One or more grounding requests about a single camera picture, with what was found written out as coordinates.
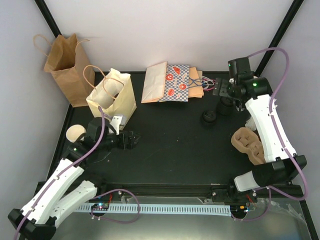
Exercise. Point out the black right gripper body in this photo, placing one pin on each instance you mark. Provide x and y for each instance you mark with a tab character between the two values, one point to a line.
224	91

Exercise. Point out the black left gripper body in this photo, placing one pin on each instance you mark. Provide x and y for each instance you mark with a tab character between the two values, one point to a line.
124	145

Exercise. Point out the cream paper bag with handles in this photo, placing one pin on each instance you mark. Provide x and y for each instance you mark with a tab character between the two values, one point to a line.
115	95

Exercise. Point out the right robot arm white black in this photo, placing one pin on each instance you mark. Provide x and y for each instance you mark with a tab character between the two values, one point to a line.
281	160

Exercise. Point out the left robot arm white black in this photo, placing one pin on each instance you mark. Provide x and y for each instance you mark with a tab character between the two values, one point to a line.
42	215

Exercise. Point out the tall black lid stack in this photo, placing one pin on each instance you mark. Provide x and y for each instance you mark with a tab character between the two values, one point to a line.
225	106

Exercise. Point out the stack of white paper cups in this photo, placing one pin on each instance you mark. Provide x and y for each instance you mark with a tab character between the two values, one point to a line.
239	105

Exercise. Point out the brown flat paper bag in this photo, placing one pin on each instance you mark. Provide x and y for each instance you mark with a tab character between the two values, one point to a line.
195	89

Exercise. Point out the glass of wrapped stirrers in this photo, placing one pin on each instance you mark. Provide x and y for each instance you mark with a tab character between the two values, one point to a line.
250	124

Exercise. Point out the blue checkered paper bag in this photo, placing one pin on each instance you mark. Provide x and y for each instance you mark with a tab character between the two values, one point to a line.
176	88

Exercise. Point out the white flat paper bag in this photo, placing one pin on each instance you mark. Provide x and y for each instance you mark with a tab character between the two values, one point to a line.
154	83

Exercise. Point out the left stack of paper cups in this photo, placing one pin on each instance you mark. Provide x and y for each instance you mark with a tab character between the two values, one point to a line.
74	132

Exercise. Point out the small circuit board with LEDs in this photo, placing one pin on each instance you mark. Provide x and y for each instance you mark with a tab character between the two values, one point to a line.
100	206

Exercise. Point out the standing brown paper bag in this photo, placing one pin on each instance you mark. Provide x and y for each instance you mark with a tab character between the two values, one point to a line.
66	62

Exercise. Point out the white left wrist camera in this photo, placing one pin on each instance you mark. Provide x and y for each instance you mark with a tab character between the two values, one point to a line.
116	124

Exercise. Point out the light blue slotted cable duct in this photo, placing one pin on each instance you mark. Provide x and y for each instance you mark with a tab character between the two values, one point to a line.
160	209

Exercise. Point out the black right frame post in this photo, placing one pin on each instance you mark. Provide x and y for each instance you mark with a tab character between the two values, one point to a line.
283	27

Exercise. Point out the black frame post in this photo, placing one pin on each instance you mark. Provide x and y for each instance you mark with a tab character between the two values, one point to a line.
48	17
283	27

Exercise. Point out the black left frame post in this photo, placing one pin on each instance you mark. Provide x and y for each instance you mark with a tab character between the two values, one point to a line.
48	17

